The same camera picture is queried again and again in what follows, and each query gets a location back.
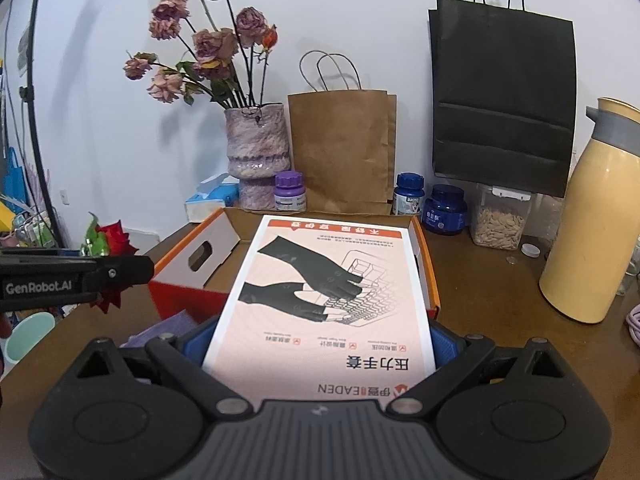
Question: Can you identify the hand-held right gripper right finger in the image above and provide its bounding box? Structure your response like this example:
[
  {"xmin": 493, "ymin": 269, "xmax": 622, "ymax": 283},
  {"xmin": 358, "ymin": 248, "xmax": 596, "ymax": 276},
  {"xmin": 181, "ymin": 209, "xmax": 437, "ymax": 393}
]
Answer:
[{"xmin": 387, "ymin": 322, "xmax": 568, "ymax": 417}]

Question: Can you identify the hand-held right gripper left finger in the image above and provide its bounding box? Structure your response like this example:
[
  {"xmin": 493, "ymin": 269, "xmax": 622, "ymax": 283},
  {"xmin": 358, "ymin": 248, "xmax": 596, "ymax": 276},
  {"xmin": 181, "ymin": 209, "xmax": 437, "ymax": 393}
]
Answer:
[{"xmin": 75, "ymin": 321, "xmax": 257, "ymax": 418}]

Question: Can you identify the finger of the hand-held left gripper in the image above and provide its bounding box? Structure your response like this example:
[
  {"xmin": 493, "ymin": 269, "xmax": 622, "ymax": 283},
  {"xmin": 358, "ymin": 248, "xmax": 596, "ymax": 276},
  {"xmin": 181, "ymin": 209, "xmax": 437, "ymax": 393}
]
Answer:
[{"xmin": 82, "ymin": 255, "xmax": 155, "ymax": 307}]

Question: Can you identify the orange cardboard box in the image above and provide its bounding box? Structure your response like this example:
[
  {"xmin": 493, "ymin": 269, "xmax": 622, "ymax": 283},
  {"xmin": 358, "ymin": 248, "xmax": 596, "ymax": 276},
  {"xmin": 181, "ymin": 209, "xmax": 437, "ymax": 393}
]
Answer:
[{"xmin": 148, "ymin": 208, "xmax": 442, "ymax": 323}]

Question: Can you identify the pink glove package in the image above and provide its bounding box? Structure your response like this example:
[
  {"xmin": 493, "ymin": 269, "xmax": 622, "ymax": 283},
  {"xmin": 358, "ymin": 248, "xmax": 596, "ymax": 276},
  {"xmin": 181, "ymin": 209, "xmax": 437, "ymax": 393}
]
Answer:
[{"xmin": 201, "ymin": 215, "xmax": 435, "ymax": 403}]

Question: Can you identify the teal cup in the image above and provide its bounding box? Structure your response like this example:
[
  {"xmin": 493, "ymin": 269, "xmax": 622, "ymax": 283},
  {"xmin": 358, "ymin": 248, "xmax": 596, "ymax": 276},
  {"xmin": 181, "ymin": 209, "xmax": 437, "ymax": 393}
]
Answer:
[{"xmin": 2, "ymin": 311, "xmax": 56, "ymax": 376}]

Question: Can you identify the red artificial rose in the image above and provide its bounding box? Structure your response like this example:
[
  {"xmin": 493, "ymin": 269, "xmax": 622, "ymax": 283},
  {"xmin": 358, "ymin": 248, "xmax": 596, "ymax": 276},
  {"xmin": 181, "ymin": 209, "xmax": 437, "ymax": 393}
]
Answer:
[{"xmin": 82, "ymin": 212, "xmax": 140, "ymax": 313}]

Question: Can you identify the purple cloth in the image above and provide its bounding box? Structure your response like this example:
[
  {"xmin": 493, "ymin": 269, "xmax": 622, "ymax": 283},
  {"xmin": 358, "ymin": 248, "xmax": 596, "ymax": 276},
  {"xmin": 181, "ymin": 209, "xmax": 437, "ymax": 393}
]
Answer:
[{"xmin": 122, "ymin": 310, "xmax": 201, "ymax": 348}]

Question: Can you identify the blue bag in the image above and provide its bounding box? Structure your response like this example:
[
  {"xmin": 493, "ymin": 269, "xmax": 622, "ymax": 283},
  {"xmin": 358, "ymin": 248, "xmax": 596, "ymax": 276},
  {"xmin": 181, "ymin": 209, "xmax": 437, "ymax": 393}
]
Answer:
[{"xmin": 0, "ymin": 147, "xmax": 26, "ymax": 206}]

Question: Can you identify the blue white tissue box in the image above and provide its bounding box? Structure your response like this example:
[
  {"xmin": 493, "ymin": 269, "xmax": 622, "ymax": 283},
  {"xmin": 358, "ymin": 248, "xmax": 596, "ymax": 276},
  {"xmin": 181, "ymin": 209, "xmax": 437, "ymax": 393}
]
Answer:
[{"xmin": 184, "ymin": 173, "xmax": 241, "ymax": 224}]

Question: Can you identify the clear container of seeds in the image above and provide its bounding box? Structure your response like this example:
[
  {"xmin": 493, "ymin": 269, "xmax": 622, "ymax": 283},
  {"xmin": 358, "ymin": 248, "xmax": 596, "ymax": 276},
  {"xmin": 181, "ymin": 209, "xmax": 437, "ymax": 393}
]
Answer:
[{"xmin": 470, "ymin": 182, "xmax": 533, "ymax": 251}]

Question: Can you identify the dark blue jar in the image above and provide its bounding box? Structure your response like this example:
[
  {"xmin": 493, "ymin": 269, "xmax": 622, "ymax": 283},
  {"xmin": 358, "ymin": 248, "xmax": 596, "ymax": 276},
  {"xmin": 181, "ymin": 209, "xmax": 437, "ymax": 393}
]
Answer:
[{"xmin": 425, "ymin": 184, "xmax": 468, "ymax": 237}]

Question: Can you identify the white bottle blue lid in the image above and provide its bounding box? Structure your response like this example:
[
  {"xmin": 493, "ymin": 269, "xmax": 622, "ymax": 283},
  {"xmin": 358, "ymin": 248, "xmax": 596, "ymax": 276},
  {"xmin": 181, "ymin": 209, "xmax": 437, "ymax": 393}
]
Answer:
[{"xmin": 392, "ymin": 172, "xmax": 426, "ymax": 217}]

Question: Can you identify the clear plastic bottle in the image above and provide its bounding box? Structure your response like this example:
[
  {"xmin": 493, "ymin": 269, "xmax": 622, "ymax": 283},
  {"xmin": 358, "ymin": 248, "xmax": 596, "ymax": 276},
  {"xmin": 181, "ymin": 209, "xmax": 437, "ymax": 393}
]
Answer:
[{"xmin": 531, "ymin": 192, "xmax": 571, "ymax": 248}]

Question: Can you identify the black lamp stand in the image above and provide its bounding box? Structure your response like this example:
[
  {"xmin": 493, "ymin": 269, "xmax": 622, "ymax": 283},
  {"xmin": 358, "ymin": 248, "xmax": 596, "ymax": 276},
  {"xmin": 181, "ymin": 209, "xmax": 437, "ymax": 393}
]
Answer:
[{"xmin": 17, "ymin": 0, "xmax": 68, "ymax": 251}]

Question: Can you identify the purple lid bottle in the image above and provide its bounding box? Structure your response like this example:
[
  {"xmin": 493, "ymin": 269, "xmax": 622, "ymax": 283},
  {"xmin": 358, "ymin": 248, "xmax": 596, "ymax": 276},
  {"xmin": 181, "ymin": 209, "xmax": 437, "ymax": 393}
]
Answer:
[{"xmin": 274, "ymin": 171, "xmax": 307, "ymax": 212}]

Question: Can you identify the pink knitted vase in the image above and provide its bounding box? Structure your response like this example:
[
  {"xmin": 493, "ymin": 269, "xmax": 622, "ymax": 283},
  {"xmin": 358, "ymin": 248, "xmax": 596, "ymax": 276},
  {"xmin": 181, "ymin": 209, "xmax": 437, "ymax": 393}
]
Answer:
[{"xmin": 223, "ymin": 102, "xmax": 292, "ymax": 211}]

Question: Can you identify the yellow thermos jug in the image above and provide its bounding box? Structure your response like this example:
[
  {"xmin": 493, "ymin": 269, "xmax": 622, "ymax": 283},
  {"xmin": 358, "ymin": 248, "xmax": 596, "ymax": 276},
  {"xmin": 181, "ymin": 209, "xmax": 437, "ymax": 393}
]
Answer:
[{"xmin": 539, "ymin": 96, "xmax": 640, "ymax": 324}]

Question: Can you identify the brown paper bag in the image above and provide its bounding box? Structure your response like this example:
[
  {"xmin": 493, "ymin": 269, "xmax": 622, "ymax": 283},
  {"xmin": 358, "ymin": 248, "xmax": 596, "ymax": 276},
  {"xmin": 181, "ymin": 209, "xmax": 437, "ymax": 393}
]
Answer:
[{"xmin": 287, "ymin": 50, "xmax": 398, "ymax": 217}]

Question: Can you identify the dried pink roses bouquet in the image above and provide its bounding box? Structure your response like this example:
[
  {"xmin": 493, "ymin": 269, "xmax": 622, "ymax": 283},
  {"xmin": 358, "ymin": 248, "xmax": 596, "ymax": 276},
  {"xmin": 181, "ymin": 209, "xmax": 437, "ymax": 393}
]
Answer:
[{"xmin": 123, "ymin": 0, "xmax": 278, "ymax": 111}]

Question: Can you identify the black paper bag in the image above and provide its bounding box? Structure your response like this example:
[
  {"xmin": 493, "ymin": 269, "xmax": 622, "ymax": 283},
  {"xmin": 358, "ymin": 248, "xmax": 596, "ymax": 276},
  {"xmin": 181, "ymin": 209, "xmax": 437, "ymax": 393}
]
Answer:
[{"xmin": 427, "ymin": 0, "xmax": 576, "ymax": 198}]

